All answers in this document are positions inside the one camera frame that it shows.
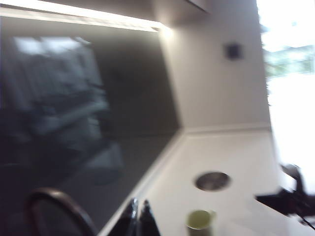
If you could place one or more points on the round steel countertop cover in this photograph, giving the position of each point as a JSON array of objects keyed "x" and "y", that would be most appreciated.
[{"x": 212, "y": 181}]

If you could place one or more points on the dark square wall socket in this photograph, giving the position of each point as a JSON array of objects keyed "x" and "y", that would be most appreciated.
[{"x": 233, "y": 51}]

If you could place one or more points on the steel gooseneck faucet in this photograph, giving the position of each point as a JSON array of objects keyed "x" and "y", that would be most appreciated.
[{"x": 73, "y": 209}]

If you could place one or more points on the pale green ceramic mug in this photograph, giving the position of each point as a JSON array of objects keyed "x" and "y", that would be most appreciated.
[{"x": 199, "y": 220}]

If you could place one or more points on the under-cabinet light strip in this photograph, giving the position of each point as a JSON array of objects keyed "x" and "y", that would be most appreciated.
[{"x": 86, "y": 18}]

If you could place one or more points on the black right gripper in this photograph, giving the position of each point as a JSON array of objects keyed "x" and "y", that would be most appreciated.
[{"x": 278, "y": 200}]

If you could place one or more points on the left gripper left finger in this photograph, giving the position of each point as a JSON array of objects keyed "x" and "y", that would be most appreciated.
[{"x": 126, "y": 223}]

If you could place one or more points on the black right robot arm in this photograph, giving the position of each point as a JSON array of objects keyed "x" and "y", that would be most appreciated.
[{"x": 297, "y": 177}]

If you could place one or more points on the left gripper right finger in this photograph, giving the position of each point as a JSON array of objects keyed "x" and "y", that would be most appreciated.
[{"x": 147, "y": 223}]

